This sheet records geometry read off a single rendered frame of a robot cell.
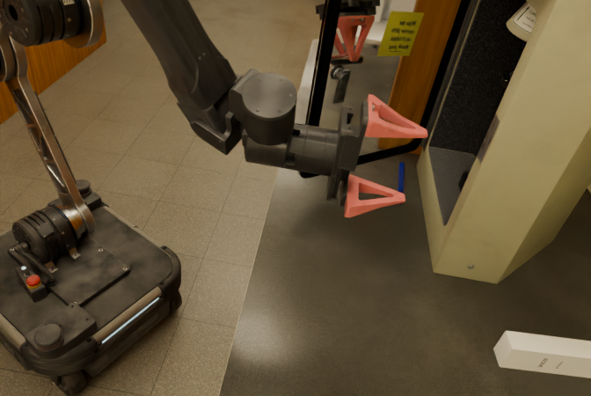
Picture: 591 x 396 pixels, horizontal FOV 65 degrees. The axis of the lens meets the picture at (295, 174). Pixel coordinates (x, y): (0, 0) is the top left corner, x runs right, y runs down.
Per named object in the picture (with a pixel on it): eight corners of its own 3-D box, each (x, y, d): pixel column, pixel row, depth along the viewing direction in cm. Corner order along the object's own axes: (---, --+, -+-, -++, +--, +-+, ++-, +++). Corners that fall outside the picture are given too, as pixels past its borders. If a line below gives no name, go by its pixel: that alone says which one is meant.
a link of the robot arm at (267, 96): (234, 88, 62) (192, 132, 58) (228, 25, 51) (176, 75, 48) (308, 135, 59) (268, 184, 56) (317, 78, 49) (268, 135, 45)
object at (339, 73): (345, 103, 78) (352, 71, 74) (334, 105, 76) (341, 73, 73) (338, 98, 79) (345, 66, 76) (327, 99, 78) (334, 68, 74)
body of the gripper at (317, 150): (357, 134, 50) (290, 122, 51) (340, 204, 57) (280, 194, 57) (358, 106, 56) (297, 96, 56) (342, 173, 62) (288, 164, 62)
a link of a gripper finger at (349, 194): (418, 184, 53) (338, 169, 53) (402, 229, 57) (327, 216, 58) (413, 151, 59) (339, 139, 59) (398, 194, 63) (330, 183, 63)
